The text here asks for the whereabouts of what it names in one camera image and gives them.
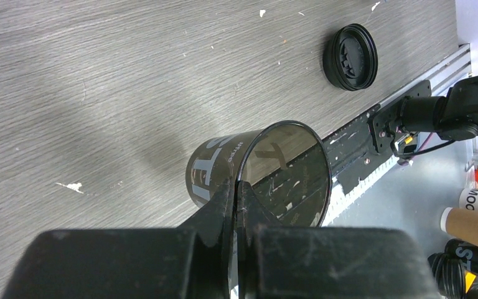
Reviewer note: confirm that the brown paper cup stack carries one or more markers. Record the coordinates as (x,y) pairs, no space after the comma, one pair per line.
(460,223)

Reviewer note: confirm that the black coffee cup lid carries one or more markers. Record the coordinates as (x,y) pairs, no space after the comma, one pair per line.
(350,58)

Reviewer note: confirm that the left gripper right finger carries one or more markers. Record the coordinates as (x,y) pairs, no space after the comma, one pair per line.
(277,261)

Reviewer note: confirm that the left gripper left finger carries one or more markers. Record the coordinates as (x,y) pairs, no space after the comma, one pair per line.
(187,261)

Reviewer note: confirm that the black lid stack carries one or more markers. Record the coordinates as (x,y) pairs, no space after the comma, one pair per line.
(449,275)

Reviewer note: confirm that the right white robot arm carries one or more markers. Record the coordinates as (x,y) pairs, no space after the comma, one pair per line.
(453,117)

